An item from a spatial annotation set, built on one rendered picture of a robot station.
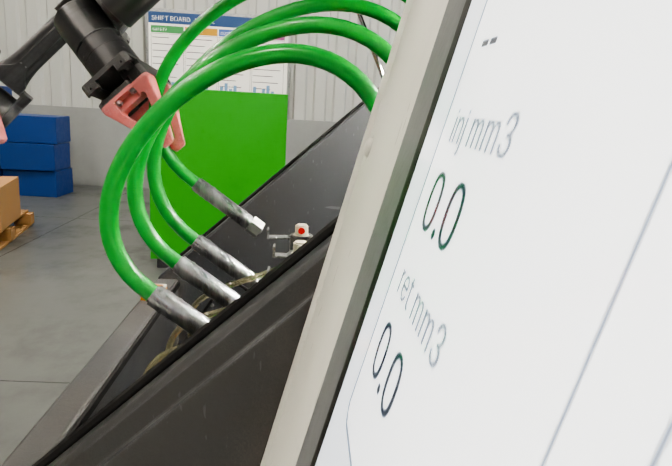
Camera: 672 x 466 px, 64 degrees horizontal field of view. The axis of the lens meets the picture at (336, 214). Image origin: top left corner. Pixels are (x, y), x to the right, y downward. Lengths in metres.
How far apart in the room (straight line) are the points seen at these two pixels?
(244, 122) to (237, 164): 0.30
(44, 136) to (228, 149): 3.38
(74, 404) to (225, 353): 0.36
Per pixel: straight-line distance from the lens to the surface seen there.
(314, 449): 0.16
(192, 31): 0.65
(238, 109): 3.92
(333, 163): 0.96
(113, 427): 0.37
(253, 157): 3.95
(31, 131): 7.00
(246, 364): 0.33
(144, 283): 0.44
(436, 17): 0.19
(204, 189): 0.66
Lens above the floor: 1.29
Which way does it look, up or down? 12 degrees down
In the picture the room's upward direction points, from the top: 3 degrees clockwise
